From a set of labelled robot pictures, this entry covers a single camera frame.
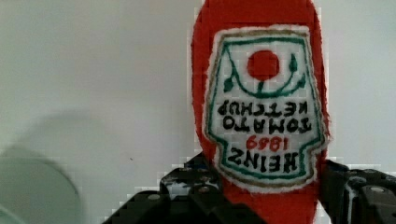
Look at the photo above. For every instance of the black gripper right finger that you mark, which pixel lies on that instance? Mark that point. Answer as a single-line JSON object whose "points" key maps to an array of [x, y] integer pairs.
{"points": [[357, 196]]}

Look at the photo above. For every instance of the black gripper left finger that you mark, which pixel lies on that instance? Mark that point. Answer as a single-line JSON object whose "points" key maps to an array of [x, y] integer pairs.
{"points": [[191, 194]]}

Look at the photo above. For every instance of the red felt ketchup bottle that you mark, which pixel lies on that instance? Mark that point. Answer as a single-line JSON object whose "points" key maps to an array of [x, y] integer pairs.
{"points": [[259, 100]]}

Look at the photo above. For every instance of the green metal cup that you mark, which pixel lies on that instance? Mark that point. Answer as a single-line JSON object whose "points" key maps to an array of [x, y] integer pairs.
{"points": [[34, 191]]}

